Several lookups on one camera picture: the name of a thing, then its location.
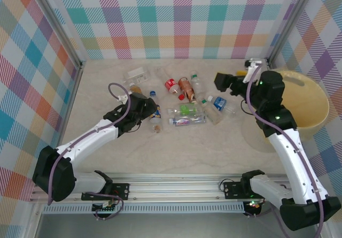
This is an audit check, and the blue-capped blue label bottle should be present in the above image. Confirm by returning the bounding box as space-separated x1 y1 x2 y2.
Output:
149 90 163 134

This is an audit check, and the brown Nestea label bottle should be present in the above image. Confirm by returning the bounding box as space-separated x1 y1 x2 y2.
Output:
178 76 198 104

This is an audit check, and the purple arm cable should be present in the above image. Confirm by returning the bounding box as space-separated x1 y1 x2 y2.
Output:
245 63 327 238
47 82 133 221

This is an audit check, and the thin black right gripper cable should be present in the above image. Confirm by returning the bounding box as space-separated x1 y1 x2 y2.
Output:
240 98 254 114

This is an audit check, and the grey metal shelf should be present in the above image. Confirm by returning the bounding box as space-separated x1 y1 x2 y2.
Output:
34 213 321 238

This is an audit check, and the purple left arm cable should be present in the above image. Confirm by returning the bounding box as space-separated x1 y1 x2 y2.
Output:
47 82 133 221

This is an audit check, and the clear bottle green label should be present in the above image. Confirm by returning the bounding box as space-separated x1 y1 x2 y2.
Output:
167 103 204 117

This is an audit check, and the aluminium frame post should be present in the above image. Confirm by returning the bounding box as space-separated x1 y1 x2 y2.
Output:
266 0 318 65
28 0 86 69

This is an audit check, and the thin black left gripper cable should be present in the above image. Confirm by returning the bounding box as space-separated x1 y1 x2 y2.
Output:
125 122 143 134

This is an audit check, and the red Coca-Cola label bottle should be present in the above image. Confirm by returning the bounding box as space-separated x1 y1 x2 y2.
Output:
164 78 186 101

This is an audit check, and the white slotted cable duct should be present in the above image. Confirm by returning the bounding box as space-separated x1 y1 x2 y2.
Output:
42 204 246 214

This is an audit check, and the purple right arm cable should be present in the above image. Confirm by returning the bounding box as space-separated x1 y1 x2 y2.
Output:
245 63 327 238

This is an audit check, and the beige bottle green-white cap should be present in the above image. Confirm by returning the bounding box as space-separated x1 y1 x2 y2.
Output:
199 98 224 126

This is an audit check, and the yellow round bin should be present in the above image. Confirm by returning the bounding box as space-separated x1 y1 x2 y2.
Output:
275 68 330 144

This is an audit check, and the clear bottle white label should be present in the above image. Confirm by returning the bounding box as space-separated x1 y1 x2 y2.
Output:
122 67 149 85

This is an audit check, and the clear bottle purple label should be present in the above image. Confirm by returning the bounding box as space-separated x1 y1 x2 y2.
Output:
168 114 208 127

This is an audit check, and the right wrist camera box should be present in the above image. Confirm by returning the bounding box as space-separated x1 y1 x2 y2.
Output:
244 58 264 83

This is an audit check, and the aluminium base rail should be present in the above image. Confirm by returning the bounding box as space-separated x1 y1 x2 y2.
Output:
28 171 324 204

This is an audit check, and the clear bottle green cap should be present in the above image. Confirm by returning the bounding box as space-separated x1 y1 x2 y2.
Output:
190 73 208 97

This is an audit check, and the blue label white-capped bottle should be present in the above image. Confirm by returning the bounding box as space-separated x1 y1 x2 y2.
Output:
207 95 238 116

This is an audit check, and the small circuit board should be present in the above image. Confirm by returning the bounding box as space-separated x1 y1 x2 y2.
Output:
92 203 118 213
245 200 262 212

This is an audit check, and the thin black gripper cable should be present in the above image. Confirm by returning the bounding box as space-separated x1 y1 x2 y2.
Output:
240 98 254 114
125 122 143 134

